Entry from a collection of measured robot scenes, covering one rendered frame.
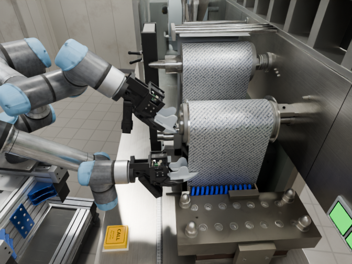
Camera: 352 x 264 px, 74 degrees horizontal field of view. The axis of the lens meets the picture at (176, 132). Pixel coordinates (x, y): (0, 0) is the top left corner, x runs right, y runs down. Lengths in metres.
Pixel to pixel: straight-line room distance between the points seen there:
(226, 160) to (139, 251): 0.40
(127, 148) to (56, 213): 0.92
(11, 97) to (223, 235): 0.63
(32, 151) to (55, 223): 1.10
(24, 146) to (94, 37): 3.60
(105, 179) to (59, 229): 1.13
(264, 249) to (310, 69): 0.49
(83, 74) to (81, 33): 3.80
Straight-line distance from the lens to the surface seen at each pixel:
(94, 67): 0.59
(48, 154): 0.84
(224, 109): 0.67
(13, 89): 0.65
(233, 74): 0.86
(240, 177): 0.82
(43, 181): 1.46
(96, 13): 4.20
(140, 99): 0.63
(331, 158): 0.66
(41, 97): 0.66
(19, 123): 1.34
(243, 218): 0.76
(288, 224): 0.79
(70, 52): 0.60
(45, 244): 1.81
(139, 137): 1.22
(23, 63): 1.02
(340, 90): 0.64
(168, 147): 0.79
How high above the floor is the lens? 1.65
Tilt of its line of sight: 37 degrees down
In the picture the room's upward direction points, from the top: straight up
